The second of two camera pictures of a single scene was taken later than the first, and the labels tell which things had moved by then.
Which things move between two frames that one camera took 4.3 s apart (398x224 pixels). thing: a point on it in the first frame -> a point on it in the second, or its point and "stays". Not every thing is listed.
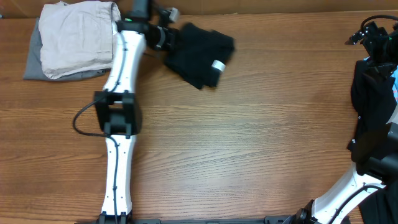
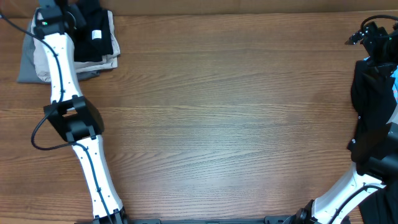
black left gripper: x=168 y=43 -> x=75 y=10
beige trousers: x=76 y=37 -> x=40 y=56
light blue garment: x=395 y=83 stays
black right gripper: x=375 y=33 stays
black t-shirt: x=201 y=55 -> x=92 y=40
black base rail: x=126 y=219 stays
